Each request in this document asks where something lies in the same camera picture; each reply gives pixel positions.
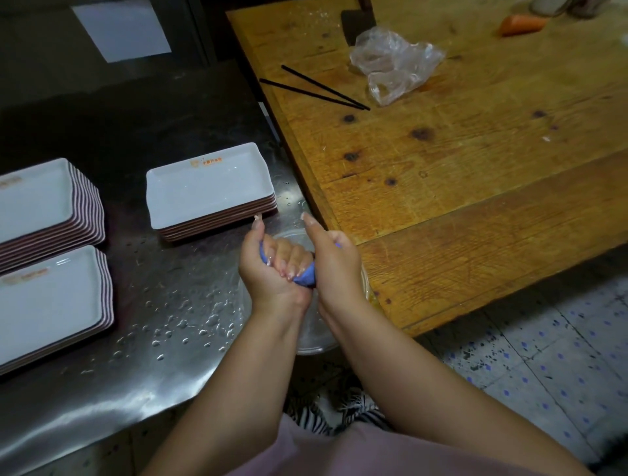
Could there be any steel cleaver with dark handle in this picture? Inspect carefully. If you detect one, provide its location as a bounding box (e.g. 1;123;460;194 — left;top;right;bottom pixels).
341;0;377;46

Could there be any stack of white plates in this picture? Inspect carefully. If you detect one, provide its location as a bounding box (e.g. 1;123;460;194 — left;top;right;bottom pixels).
0;158;107;273
146;142;278;244

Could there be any striped garment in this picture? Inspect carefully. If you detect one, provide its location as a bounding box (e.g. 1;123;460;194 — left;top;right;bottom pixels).
284;387;393;437

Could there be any crumpled clear plastic bag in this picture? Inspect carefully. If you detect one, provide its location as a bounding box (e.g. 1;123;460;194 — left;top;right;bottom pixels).
349;27;446;107

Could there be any white paper sheet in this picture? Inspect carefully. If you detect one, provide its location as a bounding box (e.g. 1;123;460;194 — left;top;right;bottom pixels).
71;0;173;63

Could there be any white cup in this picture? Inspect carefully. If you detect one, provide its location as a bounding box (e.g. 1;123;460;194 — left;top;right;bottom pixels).
529;0;570;16

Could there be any dark patterned cup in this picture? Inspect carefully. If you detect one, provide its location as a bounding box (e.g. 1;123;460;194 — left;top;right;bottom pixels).
568;0;609;20

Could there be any blue cloth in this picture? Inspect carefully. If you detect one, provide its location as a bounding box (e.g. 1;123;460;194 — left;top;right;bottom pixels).
258;240;344;288

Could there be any orange carrot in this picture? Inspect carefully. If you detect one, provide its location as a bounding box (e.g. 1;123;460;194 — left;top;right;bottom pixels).
499;14;547;37

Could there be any person's right forearm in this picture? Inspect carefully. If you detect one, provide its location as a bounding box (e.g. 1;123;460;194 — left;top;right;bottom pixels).
319;299;589;476

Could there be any stainless steel cabinet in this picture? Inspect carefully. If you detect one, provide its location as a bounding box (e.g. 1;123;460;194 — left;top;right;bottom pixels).
0;0;217;109

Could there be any clear glass bowl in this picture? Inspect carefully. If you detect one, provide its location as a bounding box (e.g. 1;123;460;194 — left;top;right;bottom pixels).
237;228;372;356

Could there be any person's left forearm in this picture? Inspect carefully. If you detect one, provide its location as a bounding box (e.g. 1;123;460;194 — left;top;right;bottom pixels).
142;299;315;476

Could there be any person's right hand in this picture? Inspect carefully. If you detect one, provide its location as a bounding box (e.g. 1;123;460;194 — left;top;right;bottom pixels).
300;212;366;324

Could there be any person's left hand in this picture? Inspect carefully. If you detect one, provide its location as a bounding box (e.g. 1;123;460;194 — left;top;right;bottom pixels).
239;215;315;315

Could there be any steel work table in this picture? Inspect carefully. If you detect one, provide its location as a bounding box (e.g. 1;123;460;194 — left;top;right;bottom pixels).
0;61;315;476

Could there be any wooden table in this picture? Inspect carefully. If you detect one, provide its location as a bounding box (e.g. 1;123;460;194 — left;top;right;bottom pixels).
226;0;628;338

